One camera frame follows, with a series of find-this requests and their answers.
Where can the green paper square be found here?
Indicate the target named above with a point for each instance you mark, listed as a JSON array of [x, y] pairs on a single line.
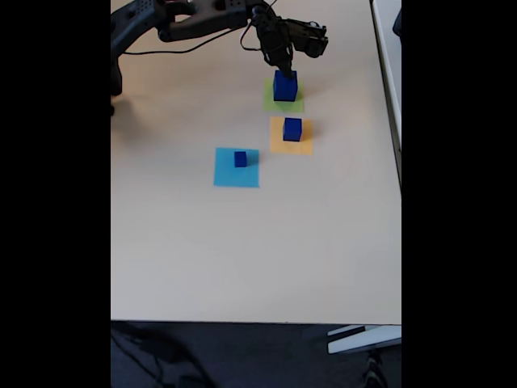
[[268, 106]]

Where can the large blue cube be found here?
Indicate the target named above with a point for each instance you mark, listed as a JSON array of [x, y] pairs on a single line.
[[282, 91]]

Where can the orange paper square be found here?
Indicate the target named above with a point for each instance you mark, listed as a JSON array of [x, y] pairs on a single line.
[[278, 147]]

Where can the dark blue object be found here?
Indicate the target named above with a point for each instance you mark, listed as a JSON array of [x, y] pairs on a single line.
[[398, 24]]

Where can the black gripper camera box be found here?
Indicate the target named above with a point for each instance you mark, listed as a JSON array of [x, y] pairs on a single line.
[[313, 40]]

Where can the medium blue cube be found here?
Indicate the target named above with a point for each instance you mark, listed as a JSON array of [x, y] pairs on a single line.
[[292, 131]]

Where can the light blue paper square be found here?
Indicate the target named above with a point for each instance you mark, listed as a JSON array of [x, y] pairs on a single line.
[[226, 178]]

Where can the white table foot bar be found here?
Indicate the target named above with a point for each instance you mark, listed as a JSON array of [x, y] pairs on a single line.
[[363, 341]]

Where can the small blue cube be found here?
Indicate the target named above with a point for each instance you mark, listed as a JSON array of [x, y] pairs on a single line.
[[240, 159]]

